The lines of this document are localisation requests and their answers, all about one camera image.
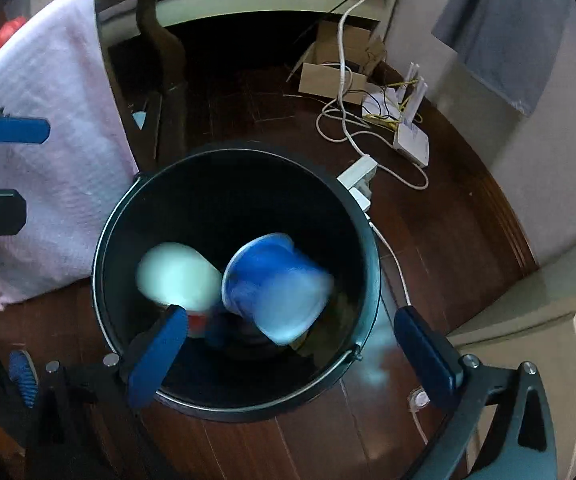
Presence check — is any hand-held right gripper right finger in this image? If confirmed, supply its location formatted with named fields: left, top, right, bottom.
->
left=393, top=305, right=559, bottom=480

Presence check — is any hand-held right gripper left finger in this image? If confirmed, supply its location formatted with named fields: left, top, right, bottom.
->
left=25, top=304, right=191, bottom=480

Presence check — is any white paper cup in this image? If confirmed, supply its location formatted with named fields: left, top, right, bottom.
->
left=135, top=242, right=225, bottom=312

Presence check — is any blue plastic cup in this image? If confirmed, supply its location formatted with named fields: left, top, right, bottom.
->
left=220, top=232, right=335, bottom=347

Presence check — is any black plastic bucket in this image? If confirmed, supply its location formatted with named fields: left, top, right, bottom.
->
left=91, top=142, right=383, bottom=423

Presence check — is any pink table cloth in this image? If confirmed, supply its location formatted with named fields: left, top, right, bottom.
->
left=0, top=0, right=140, bottom=313

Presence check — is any red round object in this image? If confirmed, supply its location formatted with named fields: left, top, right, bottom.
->
left=0, top=16, right=25, bottom=56

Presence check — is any beige cabinet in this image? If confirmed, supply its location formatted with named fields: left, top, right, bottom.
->
left=448, top=272, right=576, bottom=480

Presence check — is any blue slipper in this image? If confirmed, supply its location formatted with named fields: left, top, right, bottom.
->
left=8, top=350, right=39, bottom=408

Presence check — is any white power strip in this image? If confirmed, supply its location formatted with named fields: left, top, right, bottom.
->
left=337, top=155, right=379, bottom=213

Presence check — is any white router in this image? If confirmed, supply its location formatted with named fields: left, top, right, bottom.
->
left=393, top=62, right=430, bottom=167

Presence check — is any small white device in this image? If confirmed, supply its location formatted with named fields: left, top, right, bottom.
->
left=362, top=87, right=400, bottom=122

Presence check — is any cardboard box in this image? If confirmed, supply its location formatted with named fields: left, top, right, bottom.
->
left=288, top=20, right=389, bottom=106

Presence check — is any grey hanging cloth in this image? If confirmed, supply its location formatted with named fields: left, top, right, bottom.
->
left=431, top=0, right=576, bottom=117

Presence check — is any white power strip cord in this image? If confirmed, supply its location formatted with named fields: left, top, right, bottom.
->
left=368, top=212, right=431, bottom=446

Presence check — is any metal table leg frame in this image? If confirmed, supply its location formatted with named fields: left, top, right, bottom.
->
left=92, top=0, right=189, bottom=173

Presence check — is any yellow thin cable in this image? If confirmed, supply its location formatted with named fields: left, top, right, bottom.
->
left=367, top=79, right=423, bottom=132

